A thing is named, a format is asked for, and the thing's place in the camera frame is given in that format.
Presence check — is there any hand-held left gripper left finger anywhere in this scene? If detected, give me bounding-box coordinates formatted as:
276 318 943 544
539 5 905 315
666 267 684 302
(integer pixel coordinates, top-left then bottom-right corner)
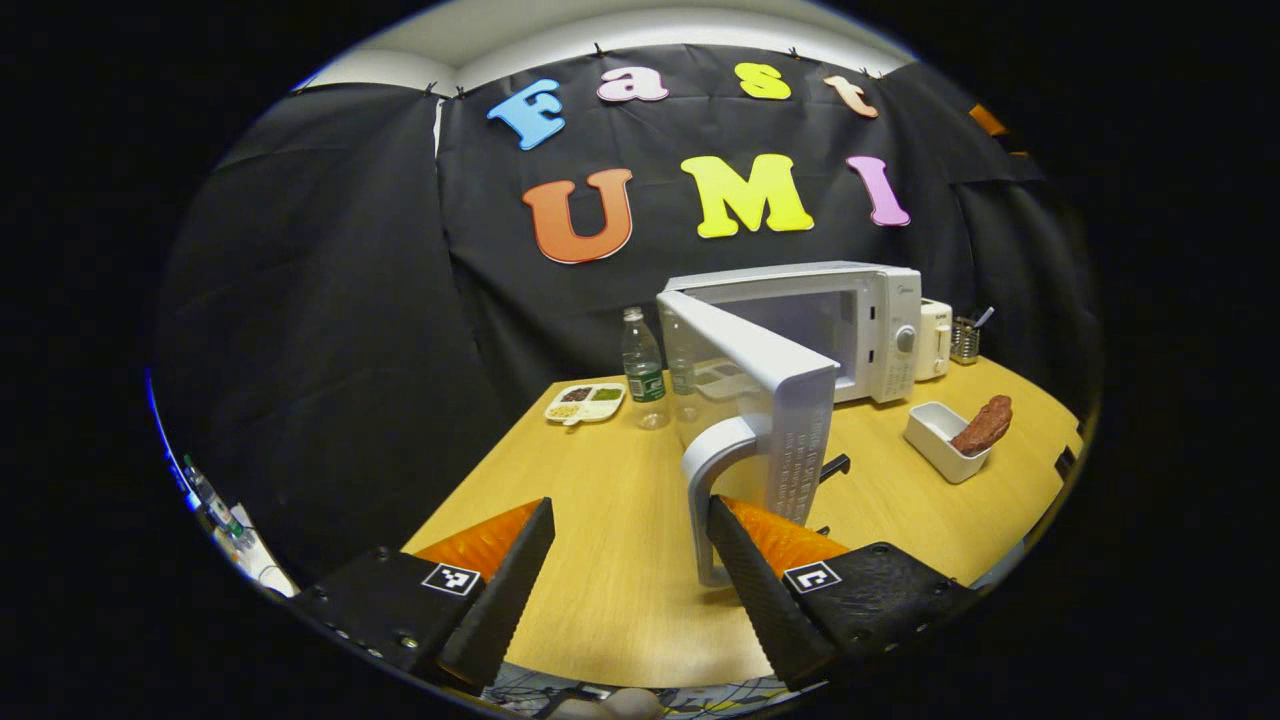
290 497 557 693

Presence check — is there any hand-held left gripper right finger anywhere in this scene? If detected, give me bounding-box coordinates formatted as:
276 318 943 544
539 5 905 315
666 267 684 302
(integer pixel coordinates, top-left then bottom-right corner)
706 494 981 693

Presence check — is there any white microwave oven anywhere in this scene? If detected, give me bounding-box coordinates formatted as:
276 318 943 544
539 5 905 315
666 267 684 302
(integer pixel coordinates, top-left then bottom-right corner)
655 260 924 589

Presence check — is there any brown meat piece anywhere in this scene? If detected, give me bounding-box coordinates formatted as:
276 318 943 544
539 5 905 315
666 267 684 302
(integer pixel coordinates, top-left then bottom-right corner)
950 395 1014 457

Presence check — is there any sectioned white snack plate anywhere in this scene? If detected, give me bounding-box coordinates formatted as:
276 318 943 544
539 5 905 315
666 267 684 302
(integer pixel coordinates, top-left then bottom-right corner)
544 383 628 427

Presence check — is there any white rectangular dish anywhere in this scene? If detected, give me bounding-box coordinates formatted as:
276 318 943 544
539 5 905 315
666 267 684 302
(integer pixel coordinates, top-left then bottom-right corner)
904 402 993 485

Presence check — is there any clear water bottle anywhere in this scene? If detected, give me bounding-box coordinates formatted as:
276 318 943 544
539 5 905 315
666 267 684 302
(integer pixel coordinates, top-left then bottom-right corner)
622 307 669 431

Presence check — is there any small clear bottle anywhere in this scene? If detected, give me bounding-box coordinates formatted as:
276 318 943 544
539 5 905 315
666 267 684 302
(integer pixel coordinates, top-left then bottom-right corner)
183 455 246 546

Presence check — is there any white toaster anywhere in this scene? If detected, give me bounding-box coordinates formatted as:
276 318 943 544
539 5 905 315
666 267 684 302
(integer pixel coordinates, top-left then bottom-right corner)
915 298 954 382

